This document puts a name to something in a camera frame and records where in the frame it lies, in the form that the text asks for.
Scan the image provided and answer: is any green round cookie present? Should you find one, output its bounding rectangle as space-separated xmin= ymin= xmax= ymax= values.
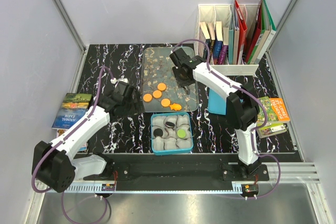
xmin=176 ymin=129 xmax=186 ymax=139

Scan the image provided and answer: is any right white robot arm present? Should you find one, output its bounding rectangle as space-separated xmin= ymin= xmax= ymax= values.
xmin=170 ymin=47 xmax=261 ymax=180

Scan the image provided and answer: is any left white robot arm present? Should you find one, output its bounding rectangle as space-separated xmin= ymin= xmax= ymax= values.
xmin=31 ymin=80 xmax=144 ymax=193

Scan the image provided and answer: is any orange round cookie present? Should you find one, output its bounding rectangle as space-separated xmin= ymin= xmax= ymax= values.
xmin=152 ymin=90 xmax=162 ymax=99
xmin=143 ymin=93 xmax=153 ymax=102
xmin=161 ymin=99 xmax=171 ymax=108
xmin=157 ymin=83 xmax=166 ymax=91

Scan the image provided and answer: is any orange fish cookie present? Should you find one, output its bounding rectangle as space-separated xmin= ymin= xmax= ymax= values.
xmin=169 ymin=103 xmax=182 ymax=111

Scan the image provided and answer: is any floral glass tray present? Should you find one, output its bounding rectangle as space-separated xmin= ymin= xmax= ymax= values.
xmin=140 ymin=47 xmax=198 ymax=113

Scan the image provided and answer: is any teal tin lid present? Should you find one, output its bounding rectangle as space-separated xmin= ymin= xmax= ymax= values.
xmin=208 ymin=89 xmax=226 ymax=115

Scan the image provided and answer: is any purple paperback book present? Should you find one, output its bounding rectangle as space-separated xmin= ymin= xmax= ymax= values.
xmin=217 ymin=27 xmax=229 ymax=65

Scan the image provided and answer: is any blue paperback book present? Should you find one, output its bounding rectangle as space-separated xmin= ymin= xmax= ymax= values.
xmin=213 ymin=21 xmax=223 ymax=65

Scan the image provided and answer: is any teal cookie tin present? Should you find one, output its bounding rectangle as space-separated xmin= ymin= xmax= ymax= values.
xmin=151 ymin=112 xmax=194 ymax=155

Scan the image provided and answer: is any white book organizer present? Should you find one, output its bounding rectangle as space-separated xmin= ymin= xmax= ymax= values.
xmin=194 ymin=4 xmax=258 ymax=76

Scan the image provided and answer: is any teal folder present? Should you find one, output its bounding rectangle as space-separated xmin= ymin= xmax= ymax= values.
xmin=228 ymin=4 xmax=235 ymax=65

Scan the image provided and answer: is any book under Animal Farm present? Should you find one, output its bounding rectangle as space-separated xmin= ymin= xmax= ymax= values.
xmin=55 ymin=128 xmax=89 ymax=153

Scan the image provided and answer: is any red folder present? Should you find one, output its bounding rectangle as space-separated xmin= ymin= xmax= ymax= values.
xmin=235 ymin=0 xmax=247 ymax=65

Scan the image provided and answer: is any green folder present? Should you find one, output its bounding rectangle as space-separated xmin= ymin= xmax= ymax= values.
xmin=245 ymin=0 xmax=277 ymax=65

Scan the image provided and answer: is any orange treehouse book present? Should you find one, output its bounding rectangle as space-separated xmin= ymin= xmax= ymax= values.
xmin=257 ymin=97 xmax=290 ymax=138

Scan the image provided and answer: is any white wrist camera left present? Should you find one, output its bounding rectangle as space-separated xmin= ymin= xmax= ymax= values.
xmin=110 ymin=78 xmax=129 ymax=84

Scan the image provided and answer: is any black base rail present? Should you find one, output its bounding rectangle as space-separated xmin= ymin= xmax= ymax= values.
xmin=70 ymin=152 xmax=271 ymax=192

